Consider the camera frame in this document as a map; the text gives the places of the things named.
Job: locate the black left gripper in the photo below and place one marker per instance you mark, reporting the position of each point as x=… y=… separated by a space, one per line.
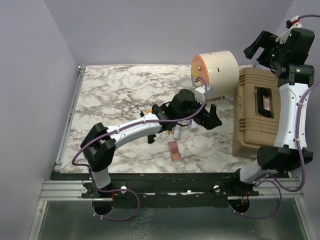
x=210 y=120

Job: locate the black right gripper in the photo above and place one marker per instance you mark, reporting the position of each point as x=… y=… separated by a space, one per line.
x=264 y=40

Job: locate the cream round drawer organizer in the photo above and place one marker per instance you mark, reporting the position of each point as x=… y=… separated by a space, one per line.
x=219 y=70

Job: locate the black makeup brush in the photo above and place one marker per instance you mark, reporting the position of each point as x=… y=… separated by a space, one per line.
x=151 y=138

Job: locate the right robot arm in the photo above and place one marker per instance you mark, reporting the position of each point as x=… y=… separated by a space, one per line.
x=289 y=151

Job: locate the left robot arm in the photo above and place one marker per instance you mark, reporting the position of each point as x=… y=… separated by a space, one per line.
x=101 y=142

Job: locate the white blue tube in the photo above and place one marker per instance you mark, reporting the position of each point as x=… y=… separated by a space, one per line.
x=193 y=126

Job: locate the lavender white bottle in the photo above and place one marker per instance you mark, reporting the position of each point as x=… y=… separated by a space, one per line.
x=177 y=132

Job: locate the rose gold eyeshadow palette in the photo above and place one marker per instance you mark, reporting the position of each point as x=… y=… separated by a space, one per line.
x=174 y=151

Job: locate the tan plastic tool case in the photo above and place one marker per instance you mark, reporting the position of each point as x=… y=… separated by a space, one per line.
x=256 y=112

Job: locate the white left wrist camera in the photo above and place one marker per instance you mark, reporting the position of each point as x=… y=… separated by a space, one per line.
x=200 y=93

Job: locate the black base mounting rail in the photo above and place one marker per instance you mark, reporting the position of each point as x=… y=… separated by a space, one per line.
x=172 y=190

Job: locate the aluminium frame rail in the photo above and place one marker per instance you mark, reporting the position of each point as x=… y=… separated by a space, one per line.
x=62 y=190

